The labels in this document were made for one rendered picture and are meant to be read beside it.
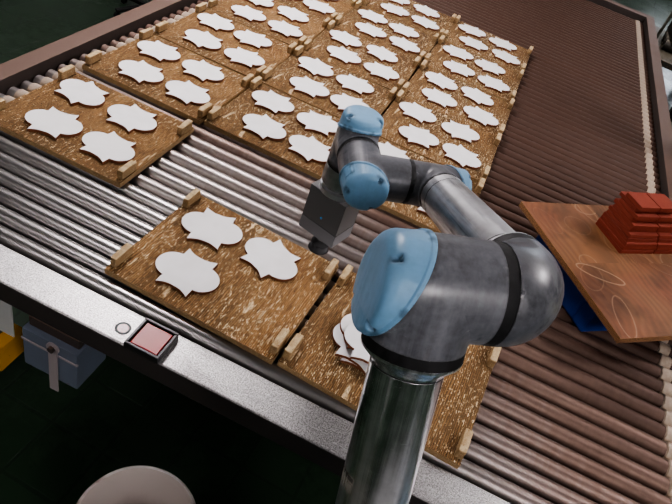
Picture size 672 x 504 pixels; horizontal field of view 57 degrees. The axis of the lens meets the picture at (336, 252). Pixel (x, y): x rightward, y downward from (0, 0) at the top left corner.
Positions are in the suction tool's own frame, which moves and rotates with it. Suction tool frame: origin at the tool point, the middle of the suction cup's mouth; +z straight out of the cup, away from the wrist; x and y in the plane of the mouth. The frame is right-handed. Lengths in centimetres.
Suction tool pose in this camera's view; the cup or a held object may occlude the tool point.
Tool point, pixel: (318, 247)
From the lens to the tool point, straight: 125.6
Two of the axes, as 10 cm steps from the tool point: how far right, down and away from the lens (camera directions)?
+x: -5.8, 4.1, -7.0
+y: -7.7, -5.6, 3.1
